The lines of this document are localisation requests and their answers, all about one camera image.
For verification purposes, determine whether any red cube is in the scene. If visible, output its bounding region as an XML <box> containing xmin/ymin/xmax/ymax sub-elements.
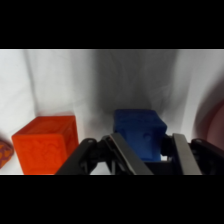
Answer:
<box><xmin>11</xmin><ymin>115</ymin><xmax>81</xmax><ymax>176</ymax></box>

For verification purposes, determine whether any pink bowl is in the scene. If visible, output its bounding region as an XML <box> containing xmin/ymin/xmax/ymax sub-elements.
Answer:
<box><xmin>194</xmin><ymin>98</ymin><xmax>224</xmax><ymax>158</ymax></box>

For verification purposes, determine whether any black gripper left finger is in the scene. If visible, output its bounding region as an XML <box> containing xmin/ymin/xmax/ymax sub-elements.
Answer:
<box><xmin>54</xmin><ymin>132</ymin><xmax>155</xmax><ymax>176</ymax></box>

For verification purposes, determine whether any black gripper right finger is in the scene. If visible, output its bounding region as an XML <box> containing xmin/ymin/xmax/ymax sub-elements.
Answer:
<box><xmin>171</xmin><ymin>132</ymin><xmax>224</xmax><ymax>176</ymax></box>

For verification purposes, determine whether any small orange patterned ball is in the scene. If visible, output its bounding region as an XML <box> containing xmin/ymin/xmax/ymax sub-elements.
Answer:
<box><xmin>0</xmin><ymin>137</ymin><xmax>16</xmax><ymax>170</ymax></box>

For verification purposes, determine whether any blue cube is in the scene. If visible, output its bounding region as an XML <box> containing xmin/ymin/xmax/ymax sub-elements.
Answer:
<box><xmin>112</xmin><ymin>108</ymin><xmax>169</xmax><ymax>163</ymax></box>

